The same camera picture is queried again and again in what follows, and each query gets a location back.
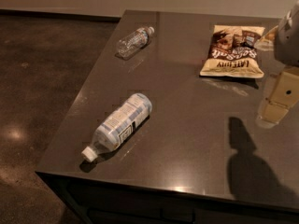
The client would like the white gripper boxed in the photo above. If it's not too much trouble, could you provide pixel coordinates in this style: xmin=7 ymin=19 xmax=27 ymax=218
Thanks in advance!
xmin=254 ymin=1 xmax=299 ymax=124

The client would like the blue labelled plastic bottle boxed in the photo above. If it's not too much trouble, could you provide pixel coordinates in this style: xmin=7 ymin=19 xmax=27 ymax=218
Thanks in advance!
xmin=81 ymin=93 xmax=152 ymax=162

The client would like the small clear plastic bottle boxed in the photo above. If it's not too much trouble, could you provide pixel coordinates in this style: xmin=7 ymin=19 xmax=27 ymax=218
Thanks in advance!
xmin=116 ymin=27 xmax=155 ymax=60

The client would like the brown and cream chip bag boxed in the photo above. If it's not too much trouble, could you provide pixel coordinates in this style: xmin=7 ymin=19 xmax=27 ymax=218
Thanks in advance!
xmin=199 ymin=25 xmax=264 ymax=78

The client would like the dark table base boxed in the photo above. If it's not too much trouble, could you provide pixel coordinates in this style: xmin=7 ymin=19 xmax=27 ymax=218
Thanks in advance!
xmin=36 ymin=171 xmax=299 ymax=224

